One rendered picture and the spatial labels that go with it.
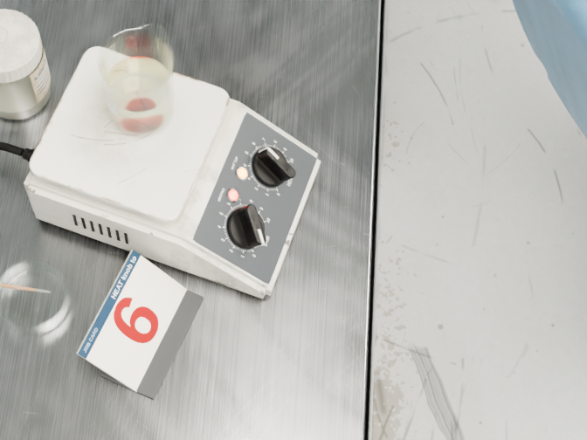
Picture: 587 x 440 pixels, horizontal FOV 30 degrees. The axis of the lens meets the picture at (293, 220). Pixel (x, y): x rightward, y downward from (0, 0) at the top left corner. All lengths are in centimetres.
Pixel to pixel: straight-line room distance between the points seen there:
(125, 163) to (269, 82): 19
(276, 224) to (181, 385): 14
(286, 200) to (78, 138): 17
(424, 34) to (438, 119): 9
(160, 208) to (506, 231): 30
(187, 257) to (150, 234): 3
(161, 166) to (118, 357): 15
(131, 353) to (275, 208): 16
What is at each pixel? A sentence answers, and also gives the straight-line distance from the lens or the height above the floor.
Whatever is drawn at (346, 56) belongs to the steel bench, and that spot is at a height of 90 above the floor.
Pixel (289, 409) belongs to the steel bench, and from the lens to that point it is 85.
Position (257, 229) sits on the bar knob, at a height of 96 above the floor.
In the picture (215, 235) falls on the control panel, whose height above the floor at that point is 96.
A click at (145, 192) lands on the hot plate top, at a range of 81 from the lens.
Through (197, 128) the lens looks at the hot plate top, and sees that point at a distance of 83.
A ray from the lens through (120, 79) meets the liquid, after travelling 81.
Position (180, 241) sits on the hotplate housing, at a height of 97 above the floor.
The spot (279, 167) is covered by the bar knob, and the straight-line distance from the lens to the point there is 85.
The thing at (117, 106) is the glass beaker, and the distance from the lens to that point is 79.
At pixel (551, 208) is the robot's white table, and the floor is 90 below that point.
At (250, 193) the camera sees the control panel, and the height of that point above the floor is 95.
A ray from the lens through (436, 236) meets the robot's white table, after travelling 91.
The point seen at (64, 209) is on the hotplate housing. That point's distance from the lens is 85.
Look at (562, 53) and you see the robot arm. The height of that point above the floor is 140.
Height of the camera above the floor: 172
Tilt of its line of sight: 66 degrees down
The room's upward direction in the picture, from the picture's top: 11 degrees clockwise
